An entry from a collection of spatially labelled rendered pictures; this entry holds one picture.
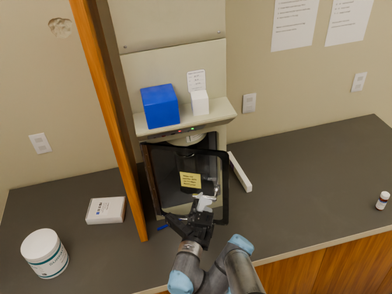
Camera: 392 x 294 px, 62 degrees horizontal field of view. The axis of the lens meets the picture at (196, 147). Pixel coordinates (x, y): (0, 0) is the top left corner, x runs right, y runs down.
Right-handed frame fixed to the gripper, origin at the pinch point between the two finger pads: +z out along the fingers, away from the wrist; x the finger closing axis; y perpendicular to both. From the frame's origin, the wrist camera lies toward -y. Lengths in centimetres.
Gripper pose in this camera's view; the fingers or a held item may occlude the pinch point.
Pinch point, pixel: (199, 196)
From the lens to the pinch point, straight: 120.0
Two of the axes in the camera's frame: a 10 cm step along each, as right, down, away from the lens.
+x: -0.6, -7.6, -6.5
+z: 2.3, -6.4, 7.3
